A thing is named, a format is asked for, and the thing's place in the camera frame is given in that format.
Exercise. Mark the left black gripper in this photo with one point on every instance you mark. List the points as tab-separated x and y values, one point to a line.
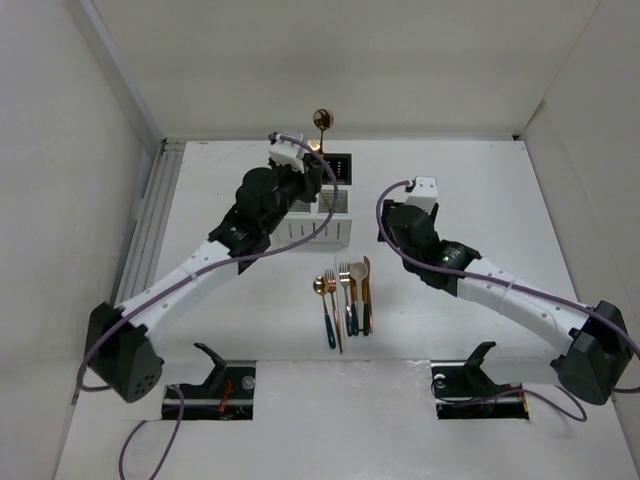
308	181

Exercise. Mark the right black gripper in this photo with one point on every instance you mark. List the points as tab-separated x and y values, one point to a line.
387	206

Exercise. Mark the white ceramic spoon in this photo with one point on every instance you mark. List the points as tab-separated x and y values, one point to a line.
358	270

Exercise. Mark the rose gold spoon green handle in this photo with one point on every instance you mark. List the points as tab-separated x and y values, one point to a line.
323	120

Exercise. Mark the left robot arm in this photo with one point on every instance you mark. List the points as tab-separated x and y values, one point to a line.
121	340

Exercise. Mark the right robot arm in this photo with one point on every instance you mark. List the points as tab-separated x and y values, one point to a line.
589	345

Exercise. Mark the white utensil caddy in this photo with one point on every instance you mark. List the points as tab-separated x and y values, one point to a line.
335	227

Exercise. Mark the black utensil caddy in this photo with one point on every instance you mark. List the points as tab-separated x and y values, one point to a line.
341	166

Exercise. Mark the rose gold fork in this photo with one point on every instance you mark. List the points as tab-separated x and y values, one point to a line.
331	289

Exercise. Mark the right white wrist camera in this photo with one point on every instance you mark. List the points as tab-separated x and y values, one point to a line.
422	192

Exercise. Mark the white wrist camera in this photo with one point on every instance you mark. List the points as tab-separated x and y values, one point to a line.
285	153
422	192

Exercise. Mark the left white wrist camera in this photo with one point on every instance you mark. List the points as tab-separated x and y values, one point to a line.
285	153

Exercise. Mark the silver fork green handle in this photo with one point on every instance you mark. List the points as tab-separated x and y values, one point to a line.
345	282

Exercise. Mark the rose gold knife green handle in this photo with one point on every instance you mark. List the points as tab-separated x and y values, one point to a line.
354	322

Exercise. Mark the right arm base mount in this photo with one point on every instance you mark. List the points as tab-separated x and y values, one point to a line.
463	391

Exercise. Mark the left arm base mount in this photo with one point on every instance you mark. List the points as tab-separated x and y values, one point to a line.
225	394

